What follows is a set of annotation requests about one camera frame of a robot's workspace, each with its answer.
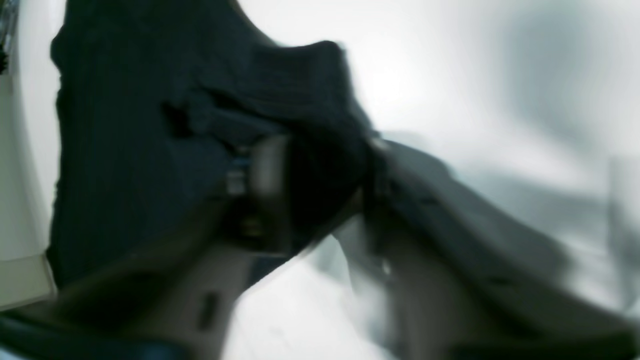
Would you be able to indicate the black T-shirt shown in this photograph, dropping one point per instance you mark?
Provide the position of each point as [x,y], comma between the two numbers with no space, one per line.
[156,96]

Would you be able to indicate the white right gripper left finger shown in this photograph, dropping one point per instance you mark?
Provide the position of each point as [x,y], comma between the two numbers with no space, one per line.
[171,299]

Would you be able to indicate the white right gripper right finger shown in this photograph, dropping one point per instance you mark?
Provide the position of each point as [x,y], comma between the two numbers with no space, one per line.
[448,294]

